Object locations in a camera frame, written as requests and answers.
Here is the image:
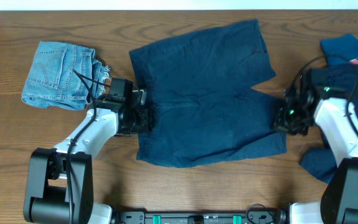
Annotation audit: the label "dark navy shorts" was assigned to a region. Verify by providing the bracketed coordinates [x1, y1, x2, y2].
[129, 20, 287, 168]

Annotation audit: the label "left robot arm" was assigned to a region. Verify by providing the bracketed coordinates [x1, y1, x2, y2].
[23, 78, 153, 224]

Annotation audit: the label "folded light blue denim shorts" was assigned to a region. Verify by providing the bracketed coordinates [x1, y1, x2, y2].
[21, 42, 111, 110]

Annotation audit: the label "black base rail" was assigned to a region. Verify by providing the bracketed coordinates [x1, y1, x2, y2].
[110, 203, 290, 224]

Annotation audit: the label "blue t-shirt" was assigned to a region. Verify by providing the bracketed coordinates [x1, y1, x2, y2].
[320, 34, 358, 67]

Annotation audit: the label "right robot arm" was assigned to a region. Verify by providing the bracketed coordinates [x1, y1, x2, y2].
[273, 71, 358, 224]

